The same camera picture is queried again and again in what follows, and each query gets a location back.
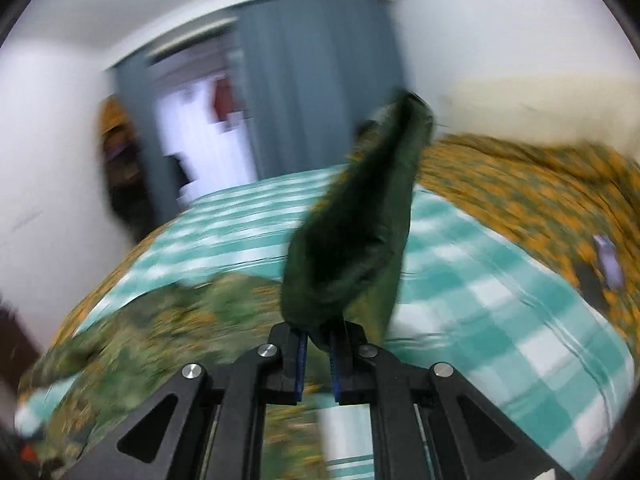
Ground coats hanging on rack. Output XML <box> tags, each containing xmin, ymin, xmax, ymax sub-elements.
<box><xmin>99</xmin><ymin>94</ymin><xmax>156</xmax><ymax>243</ymax></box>

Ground dark wooden nightstand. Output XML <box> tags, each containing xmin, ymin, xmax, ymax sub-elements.
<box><xmin>0</xmin><ymin>306</ymin><xmax>40</xmax><ymax>394</ymax></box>

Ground green landscape print jacket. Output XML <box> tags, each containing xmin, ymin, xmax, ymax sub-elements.
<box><xmin>22</xmin><ymin>92</ymin><xmax>433</xmax><ymax>476</ymax></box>

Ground smartphone on quilt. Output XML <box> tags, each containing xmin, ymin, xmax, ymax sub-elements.
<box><xmin>593</xmin><ymin>234</ymin><xmax>625</xmax><ymax>290</ymax></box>

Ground blue curtain left panel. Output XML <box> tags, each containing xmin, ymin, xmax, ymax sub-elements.
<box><xmin>111</xmin><ymin>49</ymin><xmax>180</xmax><ymax>226</ymax></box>

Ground teal white plaid blanket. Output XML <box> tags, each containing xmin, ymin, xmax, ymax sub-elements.
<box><xmin>14</xmin><ymin>167</ymin><xmax>637</xmax><ymax>480</ymax></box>

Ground blue curtain right panel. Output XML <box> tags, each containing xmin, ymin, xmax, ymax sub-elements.
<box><xmin>236</xmin><ymin>0</ymin><xmax>406</xmax><ymax>179</ymax></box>

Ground cream padded headboard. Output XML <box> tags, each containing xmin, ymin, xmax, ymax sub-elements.
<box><xmin>440</xmin><ymin>74</ymin><xmax>639</xmax><ymax>160</ymax></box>

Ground red garment hanging outside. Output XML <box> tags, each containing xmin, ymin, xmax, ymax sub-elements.
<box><xmin>212</xmin><ymin>76</ymin><xmax>240</xmax><ymax>122</ymax></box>

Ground blue curtain panel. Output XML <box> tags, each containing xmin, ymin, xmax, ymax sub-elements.
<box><xmin>236</xmin><ymin>0</ymin><xmax>406</xmax><ymax>179</ymax></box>
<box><xmin>111</xmin><ymin>49</ymin><xmax>180</xmax><ymax>226</ymax></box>

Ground orange floral green quilt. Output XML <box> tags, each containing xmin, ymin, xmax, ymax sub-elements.
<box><xmin>416</xmin><ymin>134</ymin><xmax>639</xmax><ymax>353</ymax></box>

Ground dark garment by window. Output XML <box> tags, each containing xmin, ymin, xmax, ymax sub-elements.
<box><xmin>164</xmin><ymin>154</ymin><xmax>195</xmax><ymax>195</ymax></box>

